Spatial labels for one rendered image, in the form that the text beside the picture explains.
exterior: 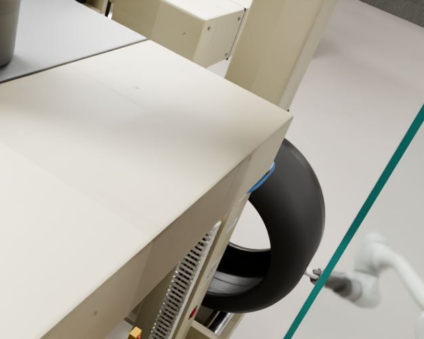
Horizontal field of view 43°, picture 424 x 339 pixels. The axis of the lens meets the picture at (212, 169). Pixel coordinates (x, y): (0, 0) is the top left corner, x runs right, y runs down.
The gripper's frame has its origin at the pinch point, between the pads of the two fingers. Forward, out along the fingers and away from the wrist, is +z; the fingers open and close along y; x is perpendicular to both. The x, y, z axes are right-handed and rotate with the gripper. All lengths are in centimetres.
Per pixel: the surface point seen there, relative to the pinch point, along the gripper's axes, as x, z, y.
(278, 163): 8, 49, -28
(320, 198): 5.5, 29.1, -27.2
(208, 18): 23, 89, -43
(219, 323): -20.0, 32.0, 15.0
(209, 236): -19, 72, -22
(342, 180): 182, -219, 93
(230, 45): 34, 72, -35
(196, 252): -21, 71, -17
